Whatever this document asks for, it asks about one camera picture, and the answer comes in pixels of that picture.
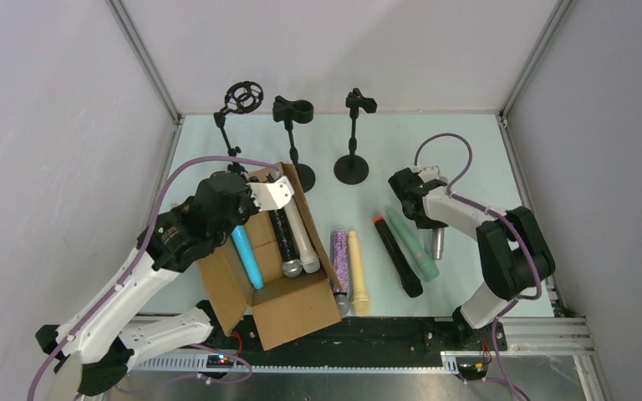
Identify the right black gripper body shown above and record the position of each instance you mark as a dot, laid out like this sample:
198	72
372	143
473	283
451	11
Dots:
413	207

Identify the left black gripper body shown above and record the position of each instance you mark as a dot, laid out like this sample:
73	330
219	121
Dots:
248	200

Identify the blue microphone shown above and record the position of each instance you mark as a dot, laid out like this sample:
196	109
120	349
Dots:
247	257

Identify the mint green microphone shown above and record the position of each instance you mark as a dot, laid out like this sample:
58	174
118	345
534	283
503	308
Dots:
424	263

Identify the purple glitter microphone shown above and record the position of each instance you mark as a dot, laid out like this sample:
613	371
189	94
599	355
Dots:
340	262

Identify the brown cardboard box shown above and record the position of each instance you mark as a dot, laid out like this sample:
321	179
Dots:
285	308

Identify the gold microphone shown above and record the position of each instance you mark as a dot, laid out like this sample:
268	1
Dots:
359	296

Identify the silver microphone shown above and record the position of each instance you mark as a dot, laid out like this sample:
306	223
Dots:
437	242

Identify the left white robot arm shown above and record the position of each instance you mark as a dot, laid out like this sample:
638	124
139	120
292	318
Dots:
94	350

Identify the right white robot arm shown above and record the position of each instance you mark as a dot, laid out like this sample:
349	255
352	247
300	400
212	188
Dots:
514	254

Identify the right round base mic stand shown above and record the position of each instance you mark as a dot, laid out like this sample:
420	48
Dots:
352	169

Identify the white microphone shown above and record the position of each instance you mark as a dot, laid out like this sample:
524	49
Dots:
307	255

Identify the left controller board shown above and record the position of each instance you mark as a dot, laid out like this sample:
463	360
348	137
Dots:
217	362

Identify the controller board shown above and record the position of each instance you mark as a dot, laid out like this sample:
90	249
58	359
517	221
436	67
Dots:
470	372
217	362

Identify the right controller board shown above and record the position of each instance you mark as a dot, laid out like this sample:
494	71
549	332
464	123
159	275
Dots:
470	372

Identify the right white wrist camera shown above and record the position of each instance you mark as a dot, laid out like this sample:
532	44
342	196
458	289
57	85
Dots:
427	174

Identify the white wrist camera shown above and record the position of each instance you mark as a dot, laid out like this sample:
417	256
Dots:
427	174
272	196

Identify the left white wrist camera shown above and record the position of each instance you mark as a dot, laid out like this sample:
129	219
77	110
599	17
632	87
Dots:
272	196

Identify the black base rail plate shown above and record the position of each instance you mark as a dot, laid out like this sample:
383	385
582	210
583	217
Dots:
362	343

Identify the aluminium frame post left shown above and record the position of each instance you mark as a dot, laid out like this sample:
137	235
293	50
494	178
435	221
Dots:
132	36

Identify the aluminium frame post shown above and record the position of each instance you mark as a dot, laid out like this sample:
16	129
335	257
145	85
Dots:
132	36
539	51

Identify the aluminium frame post right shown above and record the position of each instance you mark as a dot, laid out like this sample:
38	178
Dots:
539	51

